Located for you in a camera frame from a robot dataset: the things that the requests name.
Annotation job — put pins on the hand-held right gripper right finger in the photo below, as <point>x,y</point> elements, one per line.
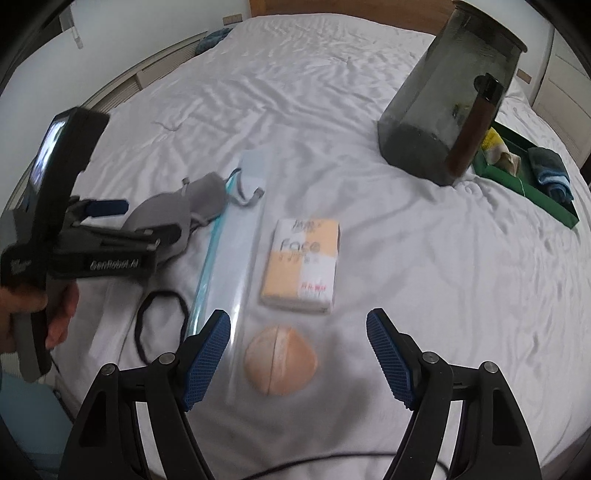
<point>388,360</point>

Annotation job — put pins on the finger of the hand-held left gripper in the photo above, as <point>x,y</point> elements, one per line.
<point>152,235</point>
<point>108,207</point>

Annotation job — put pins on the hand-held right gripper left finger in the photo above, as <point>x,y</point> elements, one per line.
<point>207,360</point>

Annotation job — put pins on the grey bra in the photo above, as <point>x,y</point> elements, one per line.
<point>203,196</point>

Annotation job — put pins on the beige round foam pad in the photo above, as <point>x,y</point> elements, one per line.
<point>281,362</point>

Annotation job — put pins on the clear zip bag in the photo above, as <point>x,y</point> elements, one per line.
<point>244,258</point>

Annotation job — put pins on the orange and white tissue pack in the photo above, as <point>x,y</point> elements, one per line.
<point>300,267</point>

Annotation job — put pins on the green tray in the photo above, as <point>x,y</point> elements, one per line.
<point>554,210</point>

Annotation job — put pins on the person's left hand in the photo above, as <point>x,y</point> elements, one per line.
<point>60,318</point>

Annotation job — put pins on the black hair band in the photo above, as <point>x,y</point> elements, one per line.
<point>144,309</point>

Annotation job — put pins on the light blue clothing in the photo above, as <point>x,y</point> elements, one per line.
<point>27,415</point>

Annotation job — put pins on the teal cloth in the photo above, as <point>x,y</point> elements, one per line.
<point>212,40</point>

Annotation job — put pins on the bed with white sheet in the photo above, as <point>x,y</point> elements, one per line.
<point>323,115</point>

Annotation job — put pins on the beige sock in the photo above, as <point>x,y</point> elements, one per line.
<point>508,164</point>

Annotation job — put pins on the yellow sock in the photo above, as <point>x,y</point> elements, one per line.
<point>494,143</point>

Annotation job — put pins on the blue folded towel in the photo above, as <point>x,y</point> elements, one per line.
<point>551,173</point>

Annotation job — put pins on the wooden headboard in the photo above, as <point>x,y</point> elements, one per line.
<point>277,7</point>

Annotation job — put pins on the white wardrobe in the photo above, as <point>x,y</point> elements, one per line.
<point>565,69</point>

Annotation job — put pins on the wall outlet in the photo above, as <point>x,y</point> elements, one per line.
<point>232,19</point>

